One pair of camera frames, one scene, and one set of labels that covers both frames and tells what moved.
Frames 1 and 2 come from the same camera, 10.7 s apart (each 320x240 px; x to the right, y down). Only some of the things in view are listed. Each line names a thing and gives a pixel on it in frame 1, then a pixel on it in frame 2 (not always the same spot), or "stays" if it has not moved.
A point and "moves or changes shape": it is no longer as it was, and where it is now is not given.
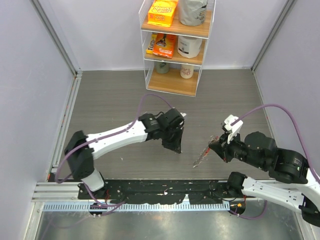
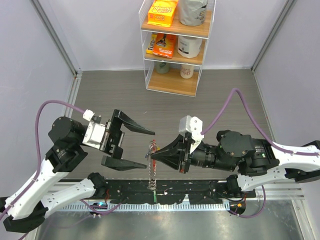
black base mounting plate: x=156 y=192 stays
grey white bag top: x=192 y=12 stays
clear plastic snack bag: x=205 y=151 moves or changes shape
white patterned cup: x=186 y=71 stays
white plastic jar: x=188 y=47 stays
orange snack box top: x=162 y=13 stays
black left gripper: x=175 y=146 to x=114 y=138
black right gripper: x=221 y=148 to x=170 y=154
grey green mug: x=162 y=67 stays
